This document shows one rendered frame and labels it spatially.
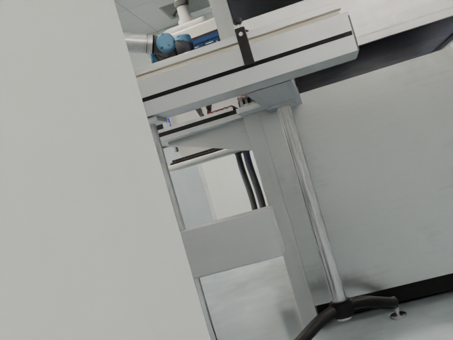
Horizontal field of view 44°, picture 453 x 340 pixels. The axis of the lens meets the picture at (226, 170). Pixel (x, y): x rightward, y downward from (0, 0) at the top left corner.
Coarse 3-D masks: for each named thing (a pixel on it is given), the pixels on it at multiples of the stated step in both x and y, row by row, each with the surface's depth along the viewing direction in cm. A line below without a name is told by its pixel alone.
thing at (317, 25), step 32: (256, 32) 133; (288, 32) 129; (320, 32) 128; (352, 32) 127; (160, 64) 137; (192, 64) 133; (224, 64) 132; (256, 64) 131; (288, 64) 129; (320, 64) 131; (160, 96) 135; (192, 96) 134; (224, 96) 139
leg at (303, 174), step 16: (288, 112) 190; (288, 128) 190; (288, 144) 191; (304, 160) 190; (304, 176) 189; (304, 192) 190; (320, 208) 191; (320, 224) 189; (320, 240) 189; (320, 256) 190; (336, 272) 189; (336, 288) 189
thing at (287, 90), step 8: (288, 80) 143; (296, 80) 193; (264, 88) 144; (272, 88) 149; (280, 88) 153; (288, 88) 158; (296, 88) 176; (256, 96) 155; (264, 96) 160; (272, 96) 166; (280, 96) 171; (288, 96) 177; (296, 96) 183; (264, 104) 179; (272, 104) 185
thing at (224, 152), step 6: (222, 150) 295; (228, 150) 294; (234, 150) 294; (240, 150) 301; (204, 156) 298; (210, 156) 297; (216, 156) 296; (222, 156) 305; (186, 162) 302; (192, 162) 301; (198, 162) 300; (204, 162) 315; (174, 168) 304; (180, 168) 304
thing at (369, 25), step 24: (312, 0) 209; (336, 0) 207; (360, 0) 206; (384, 0) 204; (408, 0) 203; (432, 0) 201; (264, 24) 212; (360, 24) 206; (384, 24) 204; (408, 24) 203
